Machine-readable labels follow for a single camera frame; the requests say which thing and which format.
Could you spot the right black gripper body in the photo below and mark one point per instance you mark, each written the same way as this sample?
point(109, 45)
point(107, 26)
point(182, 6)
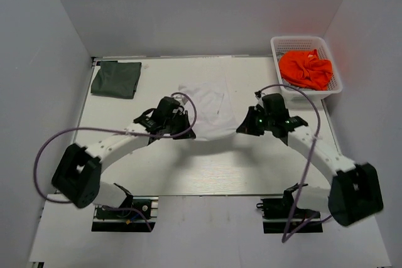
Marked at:
point(269, 120)

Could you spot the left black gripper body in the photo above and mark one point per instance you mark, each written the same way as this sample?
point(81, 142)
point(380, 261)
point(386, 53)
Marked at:
point(168, 125)

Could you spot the white t-shirt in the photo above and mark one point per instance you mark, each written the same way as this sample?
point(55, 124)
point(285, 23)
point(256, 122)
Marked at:
point(215, 117)

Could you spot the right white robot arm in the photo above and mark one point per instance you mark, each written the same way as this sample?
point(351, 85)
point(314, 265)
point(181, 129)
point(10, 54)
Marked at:
point(354, 193)

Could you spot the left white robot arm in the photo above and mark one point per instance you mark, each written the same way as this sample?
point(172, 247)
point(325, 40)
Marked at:
point(78, 175)

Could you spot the grey t-shirt in basket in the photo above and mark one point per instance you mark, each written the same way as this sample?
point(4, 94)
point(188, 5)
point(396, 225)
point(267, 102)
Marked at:
point(290, 85)

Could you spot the orange t-shirt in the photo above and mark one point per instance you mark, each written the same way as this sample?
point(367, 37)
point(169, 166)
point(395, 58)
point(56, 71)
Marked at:
point(305, 69)

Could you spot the folded dark green t-shirt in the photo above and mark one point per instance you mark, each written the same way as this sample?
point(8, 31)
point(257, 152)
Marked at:
point(116, 79)

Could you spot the white plastic basket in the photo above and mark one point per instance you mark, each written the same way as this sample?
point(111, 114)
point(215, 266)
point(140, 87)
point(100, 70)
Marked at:
point(282, 44)

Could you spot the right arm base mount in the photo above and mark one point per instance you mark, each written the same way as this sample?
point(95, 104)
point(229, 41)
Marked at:
point(275, 214)

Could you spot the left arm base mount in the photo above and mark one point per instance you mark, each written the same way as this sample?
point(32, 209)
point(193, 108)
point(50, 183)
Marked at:
point(139, 218)

